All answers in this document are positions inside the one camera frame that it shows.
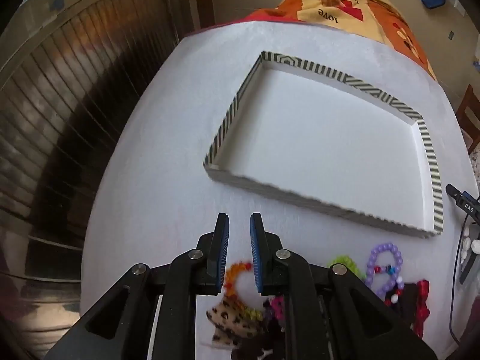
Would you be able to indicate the red ribbon bow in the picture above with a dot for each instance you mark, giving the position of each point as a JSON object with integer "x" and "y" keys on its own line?
{"x": 423, "y": 303}

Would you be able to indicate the white tablecloth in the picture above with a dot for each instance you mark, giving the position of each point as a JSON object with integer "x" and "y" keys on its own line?
{"x": 157, "y": 195}

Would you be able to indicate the wooden slatted shutter door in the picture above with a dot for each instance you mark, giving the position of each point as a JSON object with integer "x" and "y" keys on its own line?
{"x": 67, "y": 101}

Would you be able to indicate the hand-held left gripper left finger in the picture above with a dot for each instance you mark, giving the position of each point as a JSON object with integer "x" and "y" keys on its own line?
{"x": 223, "y": 255}

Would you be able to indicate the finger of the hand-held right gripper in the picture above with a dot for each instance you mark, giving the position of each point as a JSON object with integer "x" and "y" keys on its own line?
{"x": 469, "y": 268}
{"x": 467, "y": 205}

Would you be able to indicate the leopard print scrunchie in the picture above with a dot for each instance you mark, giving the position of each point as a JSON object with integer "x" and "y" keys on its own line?
{"x": 228, "y": 318}

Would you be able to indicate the orange printed blanket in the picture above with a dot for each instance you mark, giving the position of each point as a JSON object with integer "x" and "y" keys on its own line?
{"x": 337, "y": 3}

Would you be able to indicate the wooden chair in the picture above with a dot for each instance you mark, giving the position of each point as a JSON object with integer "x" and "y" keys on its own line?
{"x": 470, "y": 116}

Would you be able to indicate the white tray with striped rim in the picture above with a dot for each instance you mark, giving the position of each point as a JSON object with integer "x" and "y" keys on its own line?
{"x": 318, "y": 138}

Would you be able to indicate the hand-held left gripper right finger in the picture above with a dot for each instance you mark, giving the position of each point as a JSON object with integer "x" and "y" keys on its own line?
{"x": 255, "y": 255}

